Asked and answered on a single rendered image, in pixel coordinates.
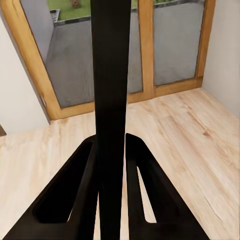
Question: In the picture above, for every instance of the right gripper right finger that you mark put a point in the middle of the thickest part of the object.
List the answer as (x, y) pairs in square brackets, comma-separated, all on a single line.
[(174, 219)]

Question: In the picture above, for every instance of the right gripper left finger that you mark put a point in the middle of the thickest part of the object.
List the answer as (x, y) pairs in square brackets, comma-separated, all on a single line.
[(66, 208)]

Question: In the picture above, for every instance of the poster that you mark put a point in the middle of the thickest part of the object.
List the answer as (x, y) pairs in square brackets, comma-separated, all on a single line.
[(110, 30)]

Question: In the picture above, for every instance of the door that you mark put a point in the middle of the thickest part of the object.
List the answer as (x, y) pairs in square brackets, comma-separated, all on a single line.
[(168, 47)]

